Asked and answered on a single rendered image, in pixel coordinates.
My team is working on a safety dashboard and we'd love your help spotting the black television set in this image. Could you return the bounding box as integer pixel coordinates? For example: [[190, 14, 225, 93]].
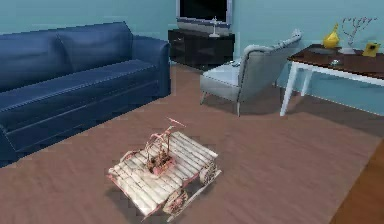
[[175, 0, 234, 37]]

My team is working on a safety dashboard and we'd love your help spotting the brown table with white legs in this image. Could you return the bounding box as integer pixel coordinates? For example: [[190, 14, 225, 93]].
[[279, 43, 384, 117]]

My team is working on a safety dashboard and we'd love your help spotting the yellow picture frame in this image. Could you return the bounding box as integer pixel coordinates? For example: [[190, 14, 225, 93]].
[[362, 41, 382, 58]]

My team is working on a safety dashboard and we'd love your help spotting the pale wooden handcart table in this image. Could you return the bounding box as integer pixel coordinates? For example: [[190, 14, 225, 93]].
[[107, 117, 223, 223]]

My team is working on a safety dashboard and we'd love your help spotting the black television stand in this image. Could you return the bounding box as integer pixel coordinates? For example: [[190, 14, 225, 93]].
[[167, 28, 236, 71]]

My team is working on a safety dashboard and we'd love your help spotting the grey flat dish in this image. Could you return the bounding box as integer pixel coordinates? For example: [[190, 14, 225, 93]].
[[311, 47, 335, 55]]

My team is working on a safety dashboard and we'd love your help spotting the dark blue sofa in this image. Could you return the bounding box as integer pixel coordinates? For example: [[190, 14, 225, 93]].
[[0, 21, 172, 169]]

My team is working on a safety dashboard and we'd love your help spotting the grey armchair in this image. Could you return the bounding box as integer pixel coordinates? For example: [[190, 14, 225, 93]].
[[199, 29, 303, 118]]

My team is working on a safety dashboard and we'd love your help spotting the yellow vase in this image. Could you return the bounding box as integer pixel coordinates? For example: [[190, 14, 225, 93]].
[[322, 23, 341, 49]]

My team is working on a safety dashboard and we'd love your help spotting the small white statuette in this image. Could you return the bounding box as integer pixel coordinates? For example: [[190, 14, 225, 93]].
[[208, 15, 221, 38]]

